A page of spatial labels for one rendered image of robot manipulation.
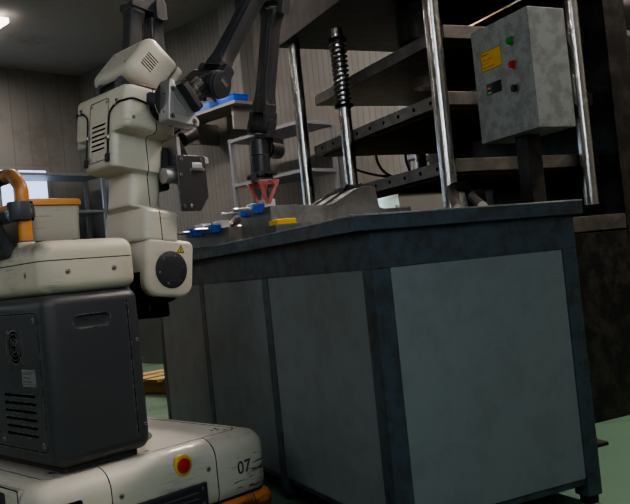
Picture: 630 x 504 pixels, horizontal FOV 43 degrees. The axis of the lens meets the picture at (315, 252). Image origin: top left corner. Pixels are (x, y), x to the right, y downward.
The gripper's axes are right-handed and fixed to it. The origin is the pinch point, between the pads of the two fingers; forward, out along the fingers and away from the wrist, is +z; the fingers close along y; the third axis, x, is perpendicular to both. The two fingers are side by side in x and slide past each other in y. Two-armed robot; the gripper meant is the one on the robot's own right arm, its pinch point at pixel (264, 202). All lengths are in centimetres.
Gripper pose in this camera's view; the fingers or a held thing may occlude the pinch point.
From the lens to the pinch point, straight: 247.5
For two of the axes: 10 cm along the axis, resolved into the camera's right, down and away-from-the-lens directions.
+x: -8.9, 0.6, -4.4
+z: 0.8, 10.0, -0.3
